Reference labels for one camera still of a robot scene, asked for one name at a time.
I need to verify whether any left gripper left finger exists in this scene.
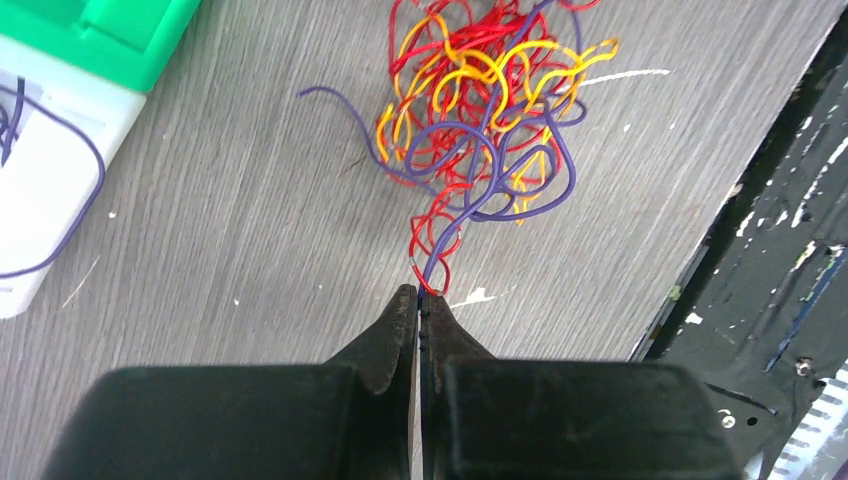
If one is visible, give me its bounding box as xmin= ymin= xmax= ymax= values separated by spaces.
xmin=43 ymin=285 xmax=418 ymax=479

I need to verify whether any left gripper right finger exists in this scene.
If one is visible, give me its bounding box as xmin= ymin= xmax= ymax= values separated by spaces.
xmin=419 ymin=294 xmax=742 ymax=479

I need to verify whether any coloured cable bundle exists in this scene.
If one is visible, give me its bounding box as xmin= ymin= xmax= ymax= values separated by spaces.
xmin=296 ymin=0 xmax=621 ymax=298

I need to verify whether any purple thin cable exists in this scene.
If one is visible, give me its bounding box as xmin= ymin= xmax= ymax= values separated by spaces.
xmin=0 ymin=76 xmax=107 ymax=281

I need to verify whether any white plastic bin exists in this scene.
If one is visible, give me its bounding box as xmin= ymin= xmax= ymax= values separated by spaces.
xmin=1 ymin=36 xmax=146 ymax=319

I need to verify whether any green plastic bin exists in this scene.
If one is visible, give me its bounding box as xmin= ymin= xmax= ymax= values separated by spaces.
xmin=1 ymin=0 xmax=200 ymax=93

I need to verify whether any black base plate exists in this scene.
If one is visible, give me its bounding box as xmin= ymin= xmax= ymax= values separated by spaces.
xmin=632 ymin=16 xmax=847 ymax=479

